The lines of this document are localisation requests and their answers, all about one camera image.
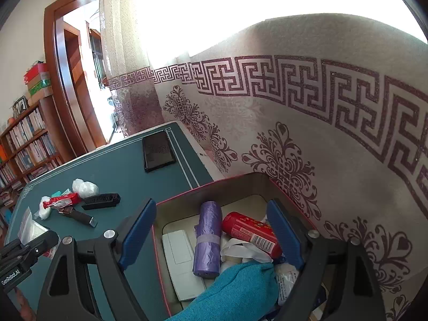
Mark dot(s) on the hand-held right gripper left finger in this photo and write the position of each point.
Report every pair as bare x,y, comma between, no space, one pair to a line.
138,234

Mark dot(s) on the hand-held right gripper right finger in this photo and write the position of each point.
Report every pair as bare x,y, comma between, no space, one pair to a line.
284,234

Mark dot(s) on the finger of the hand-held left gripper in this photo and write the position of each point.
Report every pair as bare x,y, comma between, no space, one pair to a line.
33,245

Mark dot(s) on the white packet with red logo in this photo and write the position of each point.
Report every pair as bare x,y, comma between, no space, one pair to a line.
31,225

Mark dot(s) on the clear plastic bag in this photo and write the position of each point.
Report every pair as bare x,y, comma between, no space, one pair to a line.
43,212

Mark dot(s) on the red can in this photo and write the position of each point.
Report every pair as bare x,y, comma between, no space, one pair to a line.
247,230

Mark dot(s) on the white card box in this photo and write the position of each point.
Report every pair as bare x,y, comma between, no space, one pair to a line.
180,250

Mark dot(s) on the black comb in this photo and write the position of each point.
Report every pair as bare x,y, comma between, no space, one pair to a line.
100,201

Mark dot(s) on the white ribbon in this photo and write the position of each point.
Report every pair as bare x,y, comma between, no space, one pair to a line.
234,244

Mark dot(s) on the red snack wrapper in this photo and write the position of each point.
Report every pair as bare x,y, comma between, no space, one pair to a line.
63,200

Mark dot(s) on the red-rimmed cardboard box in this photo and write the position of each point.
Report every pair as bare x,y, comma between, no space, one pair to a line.
187,204

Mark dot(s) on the purple garbage bag roll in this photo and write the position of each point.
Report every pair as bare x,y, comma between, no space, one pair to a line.
207,237

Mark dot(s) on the teal cloth pouch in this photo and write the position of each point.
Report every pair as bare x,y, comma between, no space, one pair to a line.
240,291

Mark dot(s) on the white plastic bag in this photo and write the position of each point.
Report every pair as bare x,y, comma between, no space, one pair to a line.
83,187

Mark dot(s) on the green desktop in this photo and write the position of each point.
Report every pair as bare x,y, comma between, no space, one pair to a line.
117,174

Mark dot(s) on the small brown bottle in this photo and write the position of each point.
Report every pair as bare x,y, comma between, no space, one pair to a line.
65,211

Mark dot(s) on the clear printed plastic packet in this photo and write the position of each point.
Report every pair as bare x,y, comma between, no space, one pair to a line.
284,284

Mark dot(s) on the mint green packet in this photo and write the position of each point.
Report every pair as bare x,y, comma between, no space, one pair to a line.
57,194

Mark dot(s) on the black phone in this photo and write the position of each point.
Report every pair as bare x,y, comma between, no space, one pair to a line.
159,150

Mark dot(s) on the beige patterned curtain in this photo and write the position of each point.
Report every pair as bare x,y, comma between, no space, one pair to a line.
334,157

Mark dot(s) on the wooden bookshelf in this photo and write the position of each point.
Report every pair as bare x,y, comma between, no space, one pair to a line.
26,147

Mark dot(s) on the wooden door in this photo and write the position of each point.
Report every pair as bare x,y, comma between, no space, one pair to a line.
83,100

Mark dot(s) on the green cardboard box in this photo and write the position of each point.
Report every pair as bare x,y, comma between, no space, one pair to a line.
39,87

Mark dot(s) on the red cardboard box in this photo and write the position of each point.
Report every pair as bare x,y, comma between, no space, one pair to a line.
35,72

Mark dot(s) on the sheer lace curtain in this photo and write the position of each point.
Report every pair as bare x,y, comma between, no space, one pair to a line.
127,57

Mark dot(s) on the photo frame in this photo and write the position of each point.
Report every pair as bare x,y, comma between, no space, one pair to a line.
19,105

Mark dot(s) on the wooden door frame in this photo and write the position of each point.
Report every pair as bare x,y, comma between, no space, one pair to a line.
55,73

